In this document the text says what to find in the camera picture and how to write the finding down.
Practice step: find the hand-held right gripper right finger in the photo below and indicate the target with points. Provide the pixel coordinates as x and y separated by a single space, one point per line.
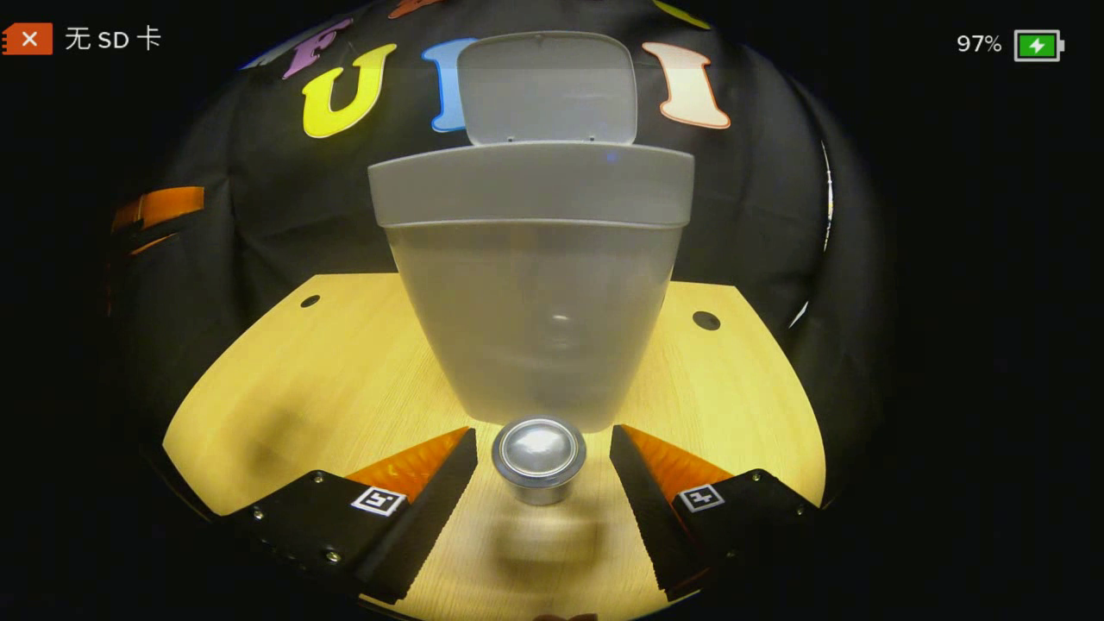
647 517

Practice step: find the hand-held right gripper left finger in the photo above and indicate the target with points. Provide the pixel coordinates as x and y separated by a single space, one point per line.
431 517

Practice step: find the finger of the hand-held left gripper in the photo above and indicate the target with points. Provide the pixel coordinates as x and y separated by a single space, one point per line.
164 205

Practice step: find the blue pop can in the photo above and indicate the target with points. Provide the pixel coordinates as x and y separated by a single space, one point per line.
539 457

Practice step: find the white desktop garbage bin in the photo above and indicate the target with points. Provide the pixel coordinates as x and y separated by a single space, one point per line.
535 328

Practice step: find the wooden desktop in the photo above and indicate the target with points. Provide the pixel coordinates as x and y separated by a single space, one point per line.
302 388

